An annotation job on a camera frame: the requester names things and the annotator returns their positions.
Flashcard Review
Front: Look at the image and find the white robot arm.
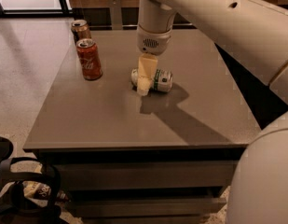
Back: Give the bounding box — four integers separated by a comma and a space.
138, 0, 288, 224

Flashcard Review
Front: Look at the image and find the black bag with straps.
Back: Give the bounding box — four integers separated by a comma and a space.
0, 136, 62, 224

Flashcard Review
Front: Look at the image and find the left metal bracket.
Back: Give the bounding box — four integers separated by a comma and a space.
108, 0, 123, 30

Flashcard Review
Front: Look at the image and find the red coca-cola can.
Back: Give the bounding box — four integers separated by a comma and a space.
76, 38, 103, 80

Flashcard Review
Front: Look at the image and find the brown soda can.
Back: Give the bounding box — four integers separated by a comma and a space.
71, 20, 91, 43

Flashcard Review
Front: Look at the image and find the grey drawer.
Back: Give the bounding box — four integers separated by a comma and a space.
57, 161, 237, 190
65, 198, 226, 217

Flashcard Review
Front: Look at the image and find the upper grey drawer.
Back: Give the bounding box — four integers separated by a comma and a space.
57, 161, 237, 190

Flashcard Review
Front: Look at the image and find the lower grey drawer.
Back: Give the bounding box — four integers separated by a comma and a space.
65, 198, 226, 217

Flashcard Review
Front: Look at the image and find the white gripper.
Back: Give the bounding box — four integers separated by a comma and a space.
137, 25, 172, 96

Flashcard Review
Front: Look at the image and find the white green 7up can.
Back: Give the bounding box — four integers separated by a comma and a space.
130, 68, 173, 92

